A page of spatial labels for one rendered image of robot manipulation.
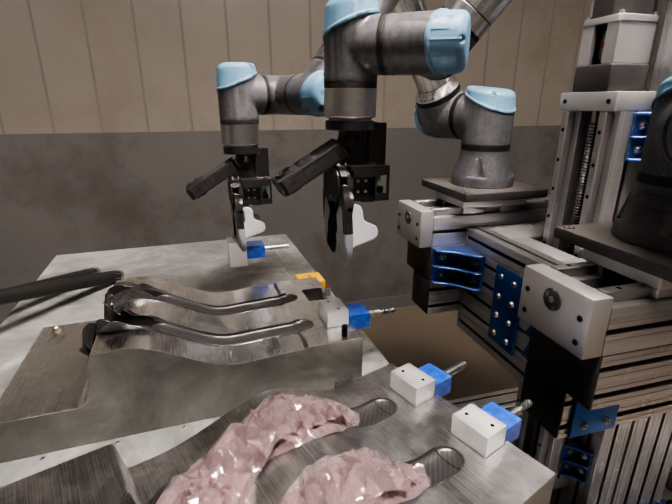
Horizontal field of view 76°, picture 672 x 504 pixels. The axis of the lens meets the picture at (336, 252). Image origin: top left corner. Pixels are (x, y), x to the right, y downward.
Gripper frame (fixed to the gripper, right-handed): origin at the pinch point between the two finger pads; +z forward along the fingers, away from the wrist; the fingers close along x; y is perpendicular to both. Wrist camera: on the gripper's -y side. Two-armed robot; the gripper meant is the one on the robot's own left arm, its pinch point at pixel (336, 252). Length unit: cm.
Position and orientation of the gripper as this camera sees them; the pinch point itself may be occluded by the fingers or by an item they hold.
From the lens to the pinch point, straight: 68.8
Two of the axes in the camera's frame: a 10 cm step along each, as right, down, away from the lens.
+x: -3.2, -3.1, 9.0
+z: 0.0, 9.5, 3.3
